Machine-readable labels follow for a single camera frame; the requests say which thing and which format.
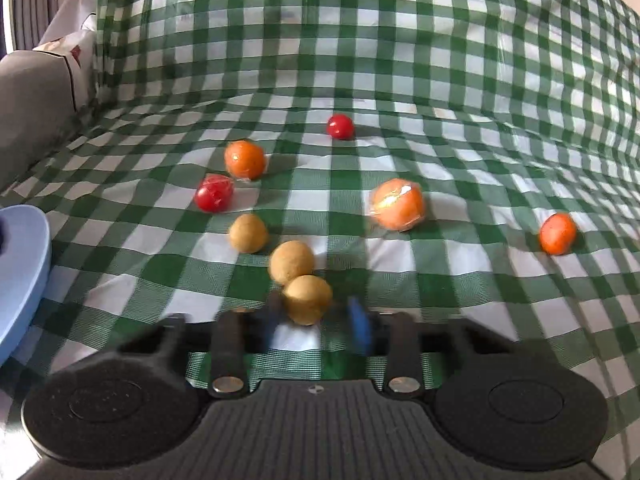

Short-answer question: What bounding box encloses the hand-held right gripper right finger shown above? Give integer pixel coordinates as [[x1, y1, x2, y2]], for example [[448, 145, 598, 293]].
[[347, 296, 517, 395]]

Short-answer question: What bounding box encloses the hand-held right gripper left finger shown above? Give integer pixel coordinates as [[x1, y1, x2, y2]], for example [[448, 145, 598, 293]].
[[117, 292, 292, 399]]

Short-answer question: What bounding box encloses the large orange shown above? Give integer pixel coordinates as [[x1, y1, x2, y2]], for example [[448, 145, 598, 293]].
[[369, 178, 427, 232]]

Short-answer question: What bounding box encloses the red fruit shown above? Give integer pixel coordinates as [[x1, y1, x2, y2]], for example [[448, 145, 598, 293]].
[[194, 174, 236, 214]]

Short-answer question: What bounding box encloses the bare orange tangerine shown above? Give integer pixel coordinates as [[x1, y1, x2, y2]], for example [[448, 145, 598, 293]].
[[539, 212, 578, 256]]

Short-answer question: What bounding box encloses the light blue plate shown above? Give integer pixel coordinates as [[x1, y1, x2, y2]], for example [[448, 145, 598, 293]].
[[0, 205, 52, 365]]

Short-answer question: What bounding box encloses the small wrapped orange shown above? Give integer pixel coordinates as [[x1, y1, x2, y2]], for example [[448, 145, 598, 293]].
[[224, 140, 267, 181]]

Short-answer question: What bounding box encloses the small red cherry tomato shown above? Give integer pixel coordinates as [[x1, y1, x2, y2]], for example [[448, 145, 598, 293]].
[[327, 114, 355, 140]]

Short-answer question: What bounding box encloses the green checkered cloth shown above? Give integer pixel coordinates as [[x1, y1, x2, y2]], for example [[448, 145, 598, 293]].
[[0, 0, 640, 480]]

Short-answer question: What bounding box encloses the grey cushion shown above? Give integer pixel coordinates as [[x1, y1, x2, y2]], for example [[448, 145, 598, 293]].
[[0, 49, 97, 194]]

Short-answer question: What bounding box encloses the white printed cloth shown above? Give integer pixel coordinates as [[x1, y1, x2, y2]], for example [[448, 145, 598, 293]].
[[33, 0, 108, 112]]

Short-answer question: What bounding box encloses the grey-blue curtain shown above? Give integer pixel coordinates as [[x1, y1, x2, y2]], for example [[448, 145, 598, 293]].
[[2, 0, 87, 56]]

